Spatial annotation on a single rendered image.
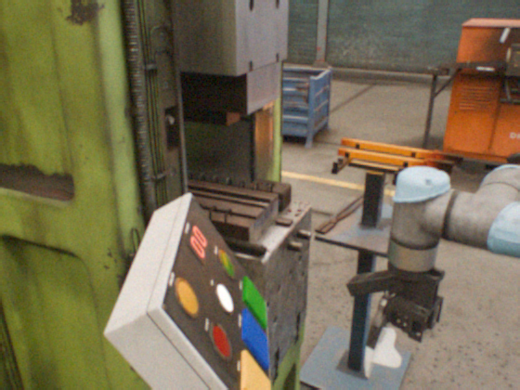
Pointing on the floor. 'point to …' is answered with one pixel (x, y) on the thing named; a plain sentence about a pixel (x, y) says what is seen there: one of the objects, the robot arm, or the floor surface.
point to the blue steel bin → (306, 101)
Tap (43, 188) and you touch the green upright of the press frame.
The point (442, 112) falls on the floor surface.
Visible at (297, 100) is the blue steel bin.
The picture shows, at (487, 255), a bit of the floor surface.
